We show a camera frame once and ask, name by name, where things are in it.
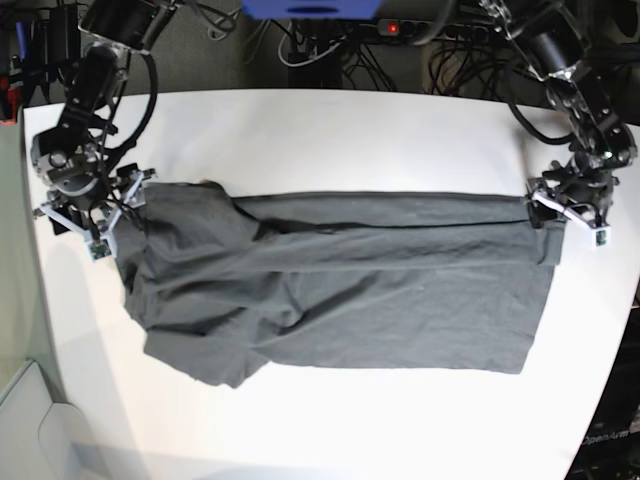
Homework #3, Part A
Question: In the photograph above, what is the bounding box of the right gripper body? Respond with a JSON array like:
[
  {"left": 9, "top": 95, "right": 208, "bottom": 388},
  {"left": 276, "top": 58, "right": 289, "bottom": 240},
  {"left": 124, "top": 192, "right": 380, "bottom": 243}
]
[{"left": 64, "top": 187, "right": 135, "bottom": 235}]

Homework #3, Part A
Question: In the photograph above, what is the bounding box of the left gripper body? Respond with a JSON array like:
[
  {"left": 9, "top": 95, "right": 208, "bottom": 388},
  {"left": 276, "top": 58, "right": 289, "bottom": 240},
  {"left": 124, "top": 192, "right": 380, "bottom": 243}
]
[{"left": 542, "top": 168, "right": 619, "bottom": 223}]

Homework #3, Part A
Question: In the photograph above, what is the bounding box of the dark grey t-shirt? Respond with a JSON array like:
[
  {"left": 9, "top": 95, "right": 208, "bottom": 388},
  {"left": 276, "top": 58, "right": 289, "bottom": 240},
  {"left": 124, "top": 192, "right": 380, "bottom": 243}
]
[{"left": 115, "top": 183, "right": 565, "bottom": 388}]

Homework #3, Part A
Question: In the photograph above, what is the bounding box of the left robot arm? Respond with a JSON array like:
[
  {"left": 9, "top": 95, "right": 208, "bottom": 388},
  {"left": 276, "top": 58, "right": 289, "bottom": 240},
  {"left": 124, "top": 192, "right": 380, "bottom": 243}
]
[{"left": 480, "top": 1, "right": 638, "bottom": 233}]

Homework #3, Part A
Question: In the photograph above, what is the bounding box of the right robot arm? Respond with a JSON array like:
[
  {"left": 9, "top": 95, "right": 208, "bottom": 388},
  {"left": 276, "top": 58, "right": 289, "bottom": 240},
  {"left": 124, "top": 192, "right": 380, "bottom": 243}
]
[{"left": 31, "top": 1, "right": 178, "bottom": 241}]

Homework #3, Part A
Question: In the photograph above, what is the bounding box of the red clamp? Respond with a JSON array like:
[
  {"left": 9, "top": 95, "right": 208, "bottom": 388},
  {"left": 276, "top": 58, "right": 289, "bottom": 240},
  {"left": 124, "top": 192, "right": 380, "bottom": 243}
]
[{"left": 0, "top": 75, "right": 21, "bottom": 125}]

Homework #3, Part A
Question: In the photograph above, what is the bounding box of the black power strip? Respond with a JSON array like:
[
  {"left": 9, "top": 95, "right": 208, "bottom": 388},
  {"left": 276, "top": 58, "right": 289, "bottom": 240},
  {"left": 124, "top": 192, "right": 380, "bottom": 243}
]
[{"left": 349, "top": 18, "right": 489, "bottom": 42}]

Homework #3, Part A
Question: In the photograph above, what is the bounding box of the grey chair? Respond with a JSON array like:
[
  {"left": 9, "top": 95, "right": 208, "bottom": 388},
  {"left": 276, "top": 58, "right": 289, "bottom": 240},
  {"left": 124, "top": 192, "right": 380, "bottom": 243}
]
[{"left": 1, "top": 361, "right": 111, "bottom": 479}]

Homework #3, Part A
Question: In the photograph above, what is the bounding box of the blue box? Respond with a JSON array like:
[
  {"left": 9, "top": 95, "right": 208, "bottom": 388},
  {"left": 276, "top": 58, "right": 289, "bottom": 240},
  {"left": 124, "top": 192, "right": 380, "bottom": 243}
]
[{"left": 242, "top": 0, "right": 382, "bottom": 20}]

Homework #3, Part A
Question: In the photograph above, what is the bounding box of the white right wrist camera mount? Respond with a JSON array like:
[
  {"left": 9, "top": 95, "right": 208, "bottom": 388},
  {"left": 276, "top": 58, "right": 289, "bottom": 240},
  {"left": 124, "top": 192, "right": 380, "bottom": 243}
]
[{"left": 32, "top": 164, "right": 156, "bottom": 261}]

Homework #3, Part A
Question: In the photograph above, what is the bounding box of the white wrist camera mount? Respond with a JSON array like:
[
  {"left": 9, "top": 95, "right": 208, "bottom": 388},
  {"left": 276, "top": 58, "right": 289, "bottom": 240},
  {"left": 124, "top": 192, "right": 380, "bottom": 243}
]
[
  {"left": 527, "top": 178, "right": 612, "bottom": 249},
  {"left": 32, "top": 164, "right": 156, "bottom": 261}
]

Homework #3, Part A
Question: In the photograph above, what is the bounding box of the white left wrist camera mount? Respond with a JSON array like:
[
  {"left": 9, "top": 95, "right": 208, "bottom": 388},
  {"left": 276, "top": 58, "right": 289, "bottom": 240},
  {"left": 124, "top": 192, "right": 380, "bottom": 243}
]
[{"left": 527, "top": 178, "right": 612, "bottom": 249}]

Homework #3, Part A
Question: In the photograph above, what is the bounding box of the black equipment with cables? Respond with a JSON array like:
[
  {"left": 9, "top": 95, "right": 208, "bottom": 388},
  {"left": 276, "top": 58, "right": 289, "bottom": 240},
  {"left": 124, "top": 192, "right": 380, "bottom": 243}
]
[{"left": 1, "top": 1, "right": 85, "bottom": 105}]

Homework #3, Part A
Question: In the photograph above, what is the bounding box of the white cable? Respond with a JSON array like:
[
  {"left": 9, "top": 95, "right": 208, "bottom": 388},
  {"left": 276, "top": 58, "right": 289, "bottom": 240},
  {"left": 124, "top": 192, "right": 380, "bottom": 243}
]
[{"left": 277, "top": 29, "right": 346, "bottom": 68}]

